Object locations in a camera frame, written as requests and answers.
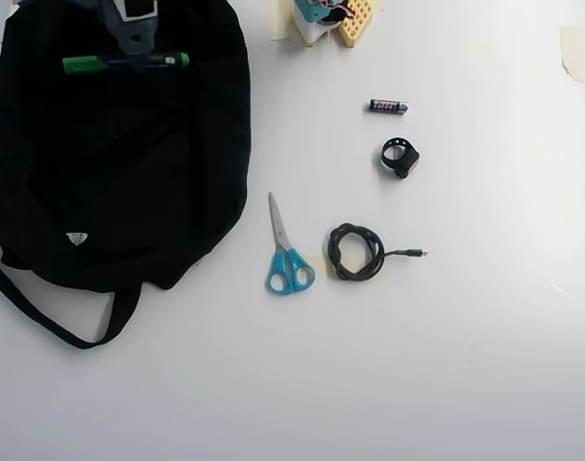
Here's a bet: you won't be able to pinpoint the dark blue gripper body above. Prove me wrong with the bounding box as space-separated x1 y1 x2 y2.
96 0 159 74

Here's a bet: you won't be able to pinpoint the green black marker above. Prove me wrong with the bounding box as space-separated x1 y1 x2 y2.
61 49 191 78

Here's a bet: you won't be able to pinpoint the black fabric bag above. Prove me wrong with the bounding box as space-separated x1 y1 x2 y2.
0 0 253 351

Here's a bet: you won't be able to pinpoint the beige tape strip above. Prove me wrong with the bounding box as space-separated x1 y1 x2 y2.
270 0 296 40

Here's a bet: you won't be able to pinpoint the black AA battery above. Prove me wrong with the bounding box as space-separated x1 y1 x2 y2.
368 98 409 116

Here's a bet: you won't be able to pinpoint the large beige tape piece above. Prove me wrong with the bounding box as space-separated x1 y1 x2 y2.
558 26 585 85

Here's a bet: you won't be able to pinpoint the blue handled scissors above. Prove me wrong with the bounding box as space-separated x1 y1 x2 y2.
264 191 316 295

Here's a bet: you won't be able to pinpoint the black coiled USB cable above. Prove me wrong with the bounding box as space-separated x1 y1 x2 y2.
327 222 429 283

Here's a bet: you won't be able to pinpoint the black ring strap device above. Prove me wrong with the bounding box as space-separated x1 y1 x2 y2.
379 135 422 181

